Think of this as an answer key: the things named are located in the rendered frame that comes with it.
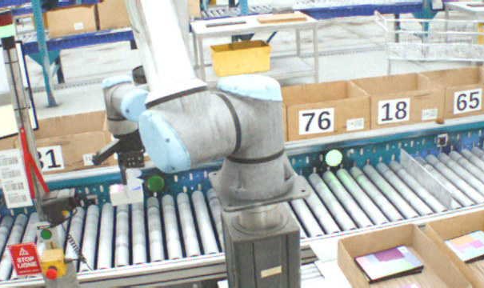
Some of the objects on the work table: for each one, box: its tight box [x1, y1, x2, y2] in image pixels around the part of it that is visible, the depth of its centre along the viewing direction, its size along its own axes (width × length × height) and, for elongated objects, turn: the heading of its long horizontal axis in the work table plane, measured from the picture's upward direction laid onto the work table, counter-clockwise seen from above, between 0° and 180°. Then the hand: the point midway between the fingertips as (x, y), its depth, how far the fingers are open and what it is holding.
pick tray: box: [425, 208, 484, 288], centre depth 163 cm, size 28×38×10 cm
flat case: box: [444, 230, 484, 264], centre depth 173 cm, size 14×19×2 cm
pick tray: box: [337, 222, 473, 288], centre depth 160 cm, size 28×38×10 cm
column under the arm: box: [221, 202, 302, 288], centre depth 151 cm, size 26×26×33 cm
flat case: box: [354, 245, 424, 283], centre depth 170 cm, size 14×19×2 cm
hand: (126, 190), depth 171 cm, fingers closed on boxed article, 6 cm apart
